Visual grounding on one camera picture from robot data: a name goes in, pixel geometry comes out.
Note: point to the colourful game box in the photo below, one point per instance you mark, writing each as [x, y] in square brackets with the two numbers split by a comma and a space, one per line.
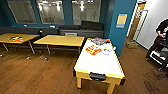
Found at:
[99, 41]

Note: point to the yellow white-topped gaming table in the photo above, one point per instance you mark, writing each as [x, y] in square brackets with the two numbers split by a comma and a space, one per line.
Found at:
[98, 63]

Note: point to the cardboard box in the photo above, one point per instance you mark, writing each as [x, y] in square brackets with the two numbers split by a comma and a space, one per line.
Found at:
[132, 44]

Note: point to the black wheeled cart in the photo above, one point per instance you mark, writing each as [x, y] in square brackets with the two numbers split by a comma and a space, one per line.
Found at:
[160, 58]

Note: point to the dark grey sofa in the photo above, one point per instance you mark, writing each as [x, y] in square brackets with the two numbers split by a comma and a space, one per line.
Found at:
[30, 30]
[83, 29]

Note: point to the orange plastic toy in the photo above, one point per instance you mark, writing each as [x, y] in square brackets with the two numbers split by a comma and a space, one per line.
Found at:
[93, 50]

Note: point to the white sofa cushion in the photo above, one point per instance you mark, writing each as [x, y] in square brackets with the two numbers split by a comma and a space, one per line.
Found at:
[70, 34]

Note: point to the yellow framed wall poster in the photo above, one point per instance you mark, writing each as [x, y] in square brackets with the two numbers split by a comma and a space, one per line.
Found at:
[122, 21]

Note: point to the person in dark jacket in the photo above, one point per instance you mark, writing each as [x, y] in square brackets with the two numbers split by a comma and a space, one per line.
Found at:
[161, 33]

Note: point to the white-framed glass door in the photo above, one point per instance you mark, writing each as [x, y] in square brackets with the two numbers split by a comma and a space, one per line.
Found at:
[140, 21]

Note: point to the yellow low table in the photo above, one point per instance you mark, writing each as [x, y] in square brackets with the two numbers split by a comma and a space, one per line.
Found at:
[25, 37]
[60, 40]

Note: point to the interior glass window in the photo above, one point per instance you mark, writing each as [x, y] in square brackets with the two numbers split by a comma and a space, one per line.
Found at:
[21, 11]
[86, 11]
[50, 11]

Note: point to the small orange table item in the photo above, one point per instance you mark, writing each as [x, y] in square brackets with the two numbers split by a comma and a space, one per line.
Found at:
[15, 39]

